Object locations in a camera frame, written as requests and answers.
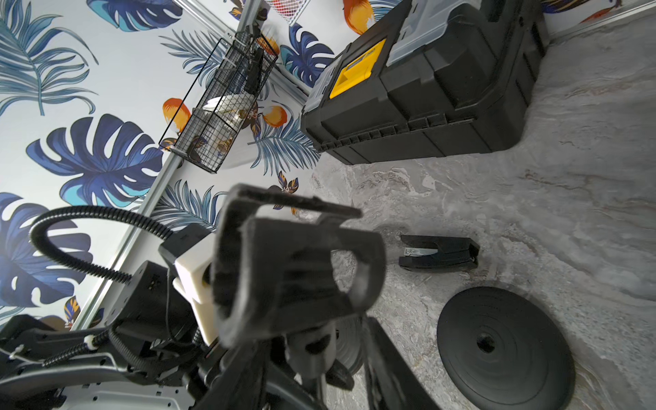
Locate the black wire basket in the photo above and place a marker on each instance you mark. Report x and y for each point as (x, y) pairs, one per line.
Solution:
(229, 76)

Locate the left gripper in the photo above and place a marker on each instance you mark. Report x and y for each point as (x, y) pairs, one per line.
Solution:
(189, 287)

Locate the black plastic toolbox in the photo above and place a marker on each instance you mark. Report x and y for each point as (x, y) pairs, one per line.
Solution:
(430, 79)

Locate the black round stand base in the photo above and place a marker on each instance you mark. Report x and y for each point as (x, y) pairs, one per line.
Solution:
(349, 354)

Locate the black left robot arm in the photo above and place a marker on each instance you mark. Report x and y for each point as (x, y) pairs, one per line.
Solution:
(38, 362)

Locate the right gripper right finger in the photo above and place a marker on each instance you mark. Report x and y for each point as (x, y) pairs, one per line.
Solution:
(390, 382)

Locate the white mesh wall basket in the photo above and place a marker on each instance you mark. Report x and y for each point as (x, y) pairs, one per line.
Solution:
(289, 10)

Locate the black stand pole with clip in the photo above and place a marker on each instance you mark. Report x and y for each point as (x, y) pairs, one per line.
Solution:
(287, 267)

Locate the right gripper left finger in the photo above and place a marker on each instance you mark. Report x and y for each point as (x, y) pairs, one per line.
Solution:
(244, 378)

